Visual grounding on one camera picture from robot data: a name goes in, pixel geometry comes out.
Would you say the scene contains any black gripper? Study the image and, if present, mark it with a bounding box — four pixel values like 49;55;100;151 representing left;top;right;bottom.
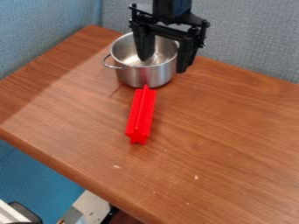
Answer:
129;0;211;74

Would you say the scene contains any red star-shaped bar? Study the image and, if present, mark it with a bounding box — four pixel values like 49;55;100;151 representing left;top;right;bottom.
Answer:
125;85;156;144

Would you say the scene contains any stainless steel pot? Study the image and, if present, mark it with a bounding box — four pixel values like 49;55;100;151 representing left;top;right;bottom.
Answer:
101;32;179;88

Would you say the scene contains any black and white chair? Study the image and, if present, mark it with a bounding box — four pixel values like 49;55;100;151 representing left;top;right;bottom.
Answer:
0;199;43;224

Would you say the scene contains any white table leg bracket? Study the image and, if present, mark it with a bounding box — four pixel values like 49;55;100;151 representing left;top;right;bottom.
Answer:
61;191;109;224

